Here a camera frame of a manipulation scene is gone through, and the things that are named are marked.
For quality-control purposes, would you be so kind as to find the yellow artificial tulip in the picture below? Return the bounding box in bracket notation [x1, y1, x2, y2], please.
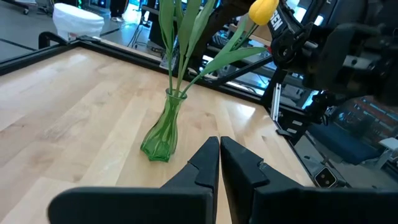
[158, 0, 175, 94]
[182, 0, 280, 97]

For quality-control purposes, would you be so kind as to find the white plastic bucket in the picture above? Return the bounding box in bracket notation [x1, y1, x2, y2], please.
[52, 2, 105, 41]

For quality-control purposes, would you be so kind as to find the black table frame rim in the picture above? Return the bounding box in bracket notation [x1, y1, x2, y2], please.
[0, 30, 352, 187]

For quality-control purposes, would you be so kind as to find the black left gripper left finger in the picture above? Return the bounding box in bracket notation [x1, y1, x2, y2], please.
[48, 136, 220, 224]

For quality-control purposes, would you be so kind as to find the black frame post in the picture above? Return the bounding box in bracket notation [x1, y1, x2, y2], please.
[260, 67, 282, 108]

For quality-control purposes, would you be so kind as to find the green glass vase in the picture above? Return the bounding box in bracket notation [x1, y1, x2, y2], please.
[140, 88, 188, 162]

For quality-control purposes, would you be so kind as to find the black diagonal frame strut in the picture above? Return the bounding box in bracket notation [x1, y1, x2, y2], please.
[214, 55, 274, 86]

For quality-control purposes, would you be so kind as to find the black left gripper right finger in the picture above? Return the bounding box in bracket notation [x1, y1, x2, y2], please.
[220, 136, 398, 224]

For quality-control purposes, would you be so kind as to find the pink artificial tulip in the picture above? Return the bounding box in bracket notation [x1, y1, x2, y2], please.
[174, 0, 216, 97]

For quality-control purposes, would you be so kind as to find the silver aluminium extrusion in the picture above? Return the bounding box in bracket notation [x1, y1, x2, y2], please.
[271, 82, 282, 122]

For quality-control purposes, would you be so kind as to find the table-level camera box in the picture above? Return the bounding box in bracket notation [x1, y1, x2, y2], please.
[313, 167, 339, 189]

